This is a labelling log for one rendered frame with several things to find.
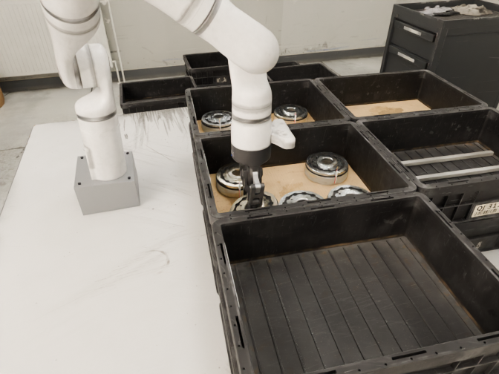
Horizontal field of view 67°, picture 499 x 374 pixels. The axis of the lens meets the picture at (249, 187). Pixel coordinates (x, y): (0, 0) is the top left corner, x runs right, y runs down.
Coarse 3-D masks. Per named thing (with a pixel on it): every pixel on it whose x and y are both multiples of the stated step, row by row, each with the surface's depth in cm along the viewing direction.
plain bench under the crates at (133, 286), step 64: (64, 128) 140; (128, 128) 140; (64, 192) 108; (192, 192) 108; (0, 256) 88; (64, 256) 88; (128, 256) 88; (192, 256) 88; (0, 320) 75; (64, 320) 75; (128, 320) 75; (192, 320) 75
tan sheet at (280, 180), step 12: (264, 168) 95; (276, 168) 95; (288, 168) 95; (300, 168) 95; (348, 168) 95; (264, 180) 91; (276, 180) 91; (288, 180) 91; (300, 180) 91; (348, 180) 91; (360, 180) 91; (216, 192) 87; (276, 192) 87; (288, 192) 87; (324, 192) 87; (216, 204) 83; (228, 204) 83
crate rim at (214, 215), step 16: (304, 128) 91; (368, 144) 85; (384, 160) 80; (208, 176) 75; (400, 176) 75; (208, 192) 70; (368, 192) 70; (384, 192) 71; (400, 192) 70; (208, 208) 67; (256, 208) 67; (272, 208) 67; (288, 208) 67
